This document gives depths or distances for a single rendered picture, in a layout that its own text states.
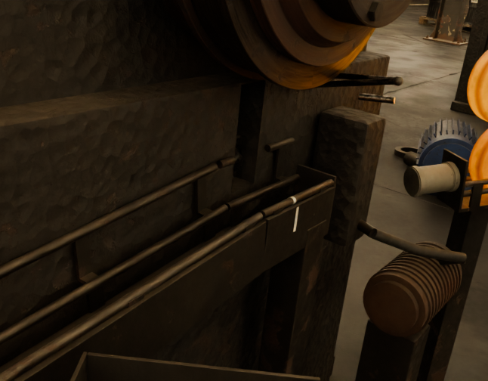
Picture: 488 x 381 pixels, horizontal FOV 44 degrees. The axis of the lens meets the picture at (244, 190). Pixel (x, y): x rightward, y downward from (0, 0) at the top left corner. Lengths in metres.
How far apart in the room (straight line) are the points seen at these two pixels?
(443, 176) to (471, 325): 0.97
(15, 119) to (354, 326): 1.47
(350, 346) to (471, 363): 0.35
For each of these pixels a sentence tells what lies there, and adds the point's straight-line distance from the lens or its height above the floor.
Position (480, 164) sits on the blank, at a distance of 1.26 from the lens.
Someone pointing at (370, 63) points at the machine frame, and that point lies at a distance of 1.23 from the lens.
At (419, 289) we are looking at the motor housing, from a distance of 1.13.
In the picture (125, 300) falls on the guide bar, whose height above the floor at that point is 0.69.
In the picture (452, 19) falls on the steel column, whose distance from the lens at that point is 9.74.
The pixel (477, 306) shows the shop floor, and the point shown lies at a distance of 2.22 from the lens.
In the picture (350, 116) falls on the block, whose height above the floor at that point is 0.80.
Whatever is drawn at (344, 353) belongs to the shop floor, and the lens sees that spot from 1.81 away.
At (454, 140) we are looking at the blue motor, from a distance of 2.92.
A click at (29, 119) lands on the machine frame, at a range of 0.64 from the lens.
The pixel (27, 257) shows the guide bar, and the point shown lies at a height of 0.73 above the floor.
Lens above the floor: 1.05
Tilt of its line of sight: 22 degrees down
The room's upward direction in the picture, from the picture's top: 6 degrees clockwise
